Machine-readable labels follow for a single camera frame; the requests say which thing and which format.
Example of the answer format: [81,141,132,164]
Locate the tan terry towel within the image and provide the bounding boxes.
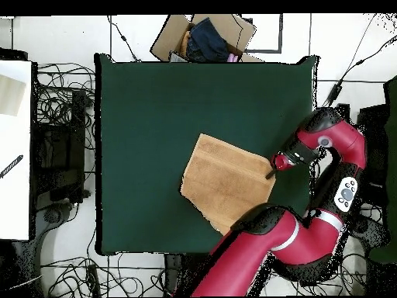
[180,133,277,236]

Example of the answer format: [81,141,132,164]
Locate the black flat device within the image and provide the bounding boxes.
[0,47,29,61]

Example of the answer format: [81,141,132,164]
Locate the dark green table cloth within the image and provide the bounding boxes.
[94,53,320,257]

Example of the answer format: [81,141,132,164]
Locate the dark blue jeans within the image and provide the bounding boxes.
[185,17,231,63]

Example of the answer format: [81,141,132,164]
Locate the tan garment in box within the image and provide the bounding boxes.
[180,29,192,57]

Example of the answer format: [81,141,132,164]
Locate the open cardboard box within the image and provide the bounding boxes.
[150,13,265,64]

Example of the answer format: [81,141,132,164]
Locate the black power strip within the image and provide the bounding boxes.
[85,263,101,297]

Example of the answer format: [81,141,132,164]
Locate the white desk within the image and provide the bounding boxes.
[0,60,33,241]

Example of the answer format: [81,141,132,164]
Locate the beige paper sheet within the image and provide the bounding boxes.
[0,74,27,117]

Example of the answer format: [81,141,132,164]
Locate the black cable with adapter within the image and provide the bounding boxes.
[320,33,397,108]

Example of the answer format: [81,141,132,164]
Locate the tangle of black cables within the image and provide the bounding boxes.
[40,252,167,297]
[263,252,368,296]
[35,61,96,150]

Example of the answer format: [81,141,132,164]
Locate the black metal frame piece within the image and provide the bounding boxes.
[241,13,284,54]

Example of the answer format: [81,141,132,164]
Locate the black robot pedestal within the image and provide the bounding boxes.
[164,253,212,297]

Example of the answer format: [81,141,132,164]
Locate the black cable with inline plug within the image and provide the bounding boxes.
[106,15,142,63]

